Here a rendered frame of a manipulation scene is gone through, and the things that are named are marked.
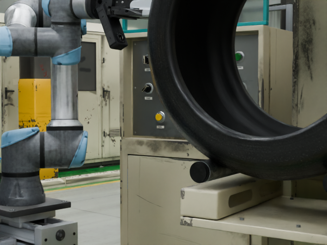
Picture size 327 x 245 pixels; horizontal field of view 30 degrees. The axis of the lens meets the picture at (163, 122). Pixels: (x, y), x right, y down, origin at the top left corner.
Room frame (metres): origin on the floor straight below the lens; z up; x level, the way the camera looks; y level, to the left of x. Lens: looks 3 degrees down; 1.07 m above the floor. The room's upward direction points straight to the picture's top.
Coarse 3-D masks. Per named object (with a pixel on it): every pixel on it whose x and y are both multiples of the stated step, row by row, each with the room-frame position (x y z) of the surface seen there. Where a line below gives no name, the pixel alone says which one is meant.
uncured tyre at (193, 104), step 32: (160, 0) 1.27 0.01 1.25; (192, 0) 1.44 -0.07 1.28; (224, 0) 1.49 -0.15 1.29; (160, 32) 1.27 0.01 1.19; (192, 32) 1.48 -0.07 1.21; (224, 32) 1.50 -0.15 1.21; (160, 64) 1.27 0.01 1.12; (192, 64) 1.47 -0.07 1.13; (224, 64) 1.50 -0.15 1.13; (160, 96) 1.30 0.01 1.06; (192, 96) 1.25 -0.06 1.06; (224, 96) 1.49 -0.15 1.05; (192, 128) 1.23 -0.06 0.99; (224, 128) 1.19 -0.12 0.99; (256, 128) 1.45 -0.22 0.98; (288, 128) 1.41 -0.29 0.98; (320, 128) 1.08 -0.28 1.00; (224, 160) 1.21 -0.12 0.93; (256, 160) 1.16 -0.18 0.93; (288, 160) 1.12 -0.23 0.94; (320, 160) 1.11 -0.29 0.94
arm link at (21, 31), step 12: (24, 0) 1.88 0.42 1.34; (36, 0) 1.90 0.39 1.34; (12, 12) 1.78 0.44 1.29; (24, 12) 1.78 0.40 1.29; (36, 12) 1.88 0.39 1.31; (12, 24) 1.59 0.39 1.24; (24, 24) 1.62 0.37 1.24; (36, 24) 1.89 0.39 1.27; (0, 36) 1.52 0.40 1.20; (12, 36) 1.52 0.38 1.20; (24, 36) 1.53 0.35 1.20; (36, 36) 1.54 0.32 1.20; (0, 48) 1.52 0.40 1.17; (12, 48) 1.53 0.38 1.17; (24, 48) 1.53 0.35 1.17; (36, 48) 1.54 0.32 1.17
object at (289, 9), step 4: (288, 4) 6.02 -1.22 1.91; (272, 8) 6.13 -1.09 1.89; (276, 8) 6.10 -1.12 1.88; (280, 8) 6.08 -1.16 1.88; (284, 8) 6.05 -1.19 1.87; (288, 8) 6.02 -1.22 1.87; (288, 12) 6.02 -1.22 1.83; (288, 16) 6.02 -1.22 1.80; (288, 20) 6.02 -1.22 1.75; (288, 24) 6.02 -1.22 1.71; (288, 28) 6.02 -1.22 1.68
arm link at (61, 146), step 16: (64, 80) 1.90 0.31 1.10; (64, 96) 1.89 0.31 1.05; (64, 112) 1.89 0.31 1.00; (48, 128) 1.89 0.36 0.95; (64, 128) 1.87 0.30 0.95; (80, 128) 1.91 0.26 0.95; (48, 144) 1.86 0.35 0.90; (64, 144) 1.87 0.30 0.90; (80, 144) 1.88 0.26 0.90; (48, 160) 1.87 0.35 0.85; (64, 160) 1.88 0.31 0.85; (80, 160) 1.89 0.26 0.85
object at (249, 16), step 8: (248, 0) 1.92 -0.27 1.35; (256, 0) 1.91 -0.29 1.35; (264, 0) 1.89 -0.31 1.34; (248, 8) 1.92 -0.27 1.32; (256, 8) 1.91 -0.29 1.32; (264, 8) 1.89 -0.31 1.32; (240, 16) 1.94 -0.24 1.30; (248, 16) 1.92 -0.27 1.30; (256, 16) 1.91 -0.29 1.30; (264, 16) 1.89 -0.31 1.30; (128, 24) 2.17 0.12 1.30; (136, 24) 2.16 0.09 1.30; (144, 24) 2.14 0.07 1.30; (240, 24) 1.93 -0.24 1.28; (248, 24) 1.92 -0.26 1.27; (256, 24) 1.90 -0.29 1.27; (264, 24) 1.89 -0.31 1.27; (128, 32) 2.17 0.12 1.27; (136, 32) 2.15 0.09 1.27
